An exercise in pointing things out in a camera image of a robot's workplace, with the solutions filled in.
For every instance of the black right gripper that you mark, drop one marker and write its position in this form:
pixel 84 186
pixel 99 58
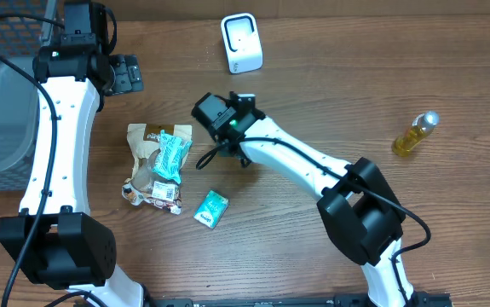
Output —
pixel 239 157

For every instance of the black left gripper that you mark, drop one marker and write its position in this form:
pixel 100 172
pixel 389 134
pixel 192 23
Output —
pixel 126 75

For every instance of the mint green wipes pack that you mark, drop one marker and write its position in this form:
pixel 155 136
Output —
pixel 168 162

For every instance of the small teal tissue pack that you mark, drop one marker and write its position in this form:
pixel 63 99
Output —
pixel 211 209

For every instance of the brown snack packet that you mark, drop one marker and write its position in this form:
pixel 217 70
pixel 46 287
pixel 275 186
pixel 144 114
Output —
pixel 144 186

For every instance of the yellow liquid bottle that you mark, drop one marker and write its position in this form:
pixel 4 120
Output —
pixel 422 126

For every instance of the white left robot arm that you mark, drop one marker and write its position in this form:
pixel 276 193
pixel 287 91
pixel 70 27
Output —
pixel 53 239

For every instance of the white barcode scanner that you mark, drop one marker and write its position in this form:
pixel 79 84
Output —
pixel 242 43

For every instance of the dark grey plastic basket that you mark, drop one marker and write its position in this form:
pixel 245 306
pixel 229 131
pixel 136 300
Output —
pixel 21 36

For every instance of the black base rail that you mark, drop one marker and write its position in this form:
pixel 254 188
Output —
pixel 422 299

